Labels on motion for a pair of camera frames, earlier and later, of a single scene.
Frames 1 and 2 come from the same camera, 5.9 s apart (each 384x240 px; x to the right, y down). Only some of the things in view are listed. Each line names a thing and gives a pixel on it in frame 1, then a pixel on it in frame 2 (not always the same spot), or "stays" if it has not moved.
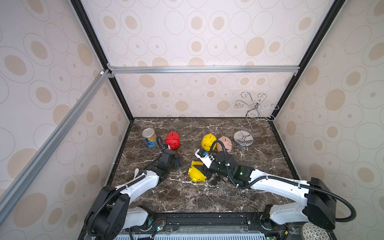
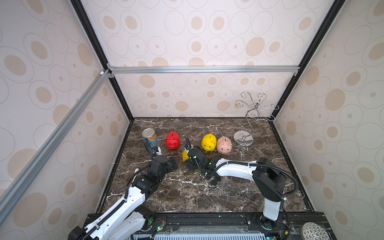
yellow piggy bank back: [195, 174] -> [184, 155]
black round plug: [215, 180] stays
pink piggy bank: [227, 144] stays
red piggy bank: [173, 139] stays
